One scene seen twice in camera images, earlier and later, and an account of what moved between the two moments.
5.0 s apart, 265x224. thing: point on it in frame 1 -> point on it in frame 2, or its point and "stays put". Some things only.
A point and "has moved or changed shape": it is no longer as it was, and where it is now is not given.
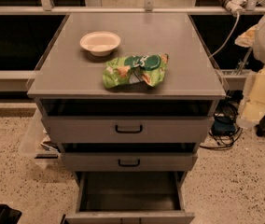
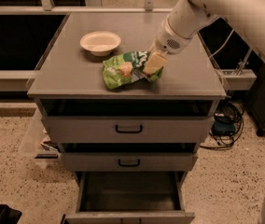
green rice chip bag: (147, 69) has moved or changed shape
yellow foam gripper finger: (262, 90) -> (167, 41)
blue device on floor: (223, 126) stays put
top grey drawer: (128, 130) stays put
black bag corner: (0, 214) stays put
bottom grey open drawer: (131, 197) stays put
